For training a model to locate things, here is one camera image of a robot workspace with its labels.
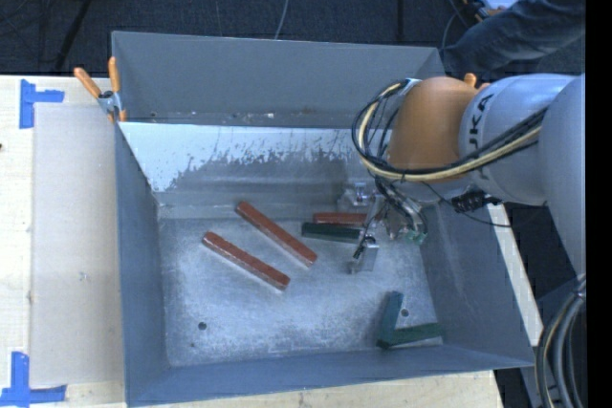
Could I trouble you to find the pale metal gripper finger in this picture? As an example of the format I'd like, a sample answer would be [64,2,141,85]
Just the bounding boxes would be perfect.
[347,233,381,276]
[339,181,372,211]

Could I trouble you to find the pale flat board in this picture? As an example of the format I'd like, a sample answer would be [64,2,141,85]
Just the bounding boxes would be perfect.
[28,102,126,389]

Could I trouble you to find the person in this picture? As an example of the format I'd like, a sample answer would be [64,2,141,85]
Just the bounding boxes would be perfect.
[440,0,586,80]

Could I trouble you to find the black cylinder on white bracket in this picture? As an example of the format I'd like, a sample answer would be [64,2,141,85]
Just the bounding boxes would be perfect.
[450,191,504,215]

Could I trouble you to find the red-brown flat block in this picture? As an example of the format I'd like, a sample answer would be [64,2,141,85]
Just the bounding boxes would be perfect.
[233,200,319,268]
[312,211,369,227]
[201,230,292,292]

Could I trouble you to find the grey metal bin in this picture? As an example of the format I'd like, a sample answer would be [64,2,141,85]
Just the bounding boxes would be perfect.
[110,31,536,408]

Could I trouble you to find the dark green flat block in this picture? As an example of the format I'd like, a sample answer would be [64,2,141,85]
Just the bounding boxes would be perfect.
[379,290,405,336]
[300,222,364,246]
[375,321,444,351]

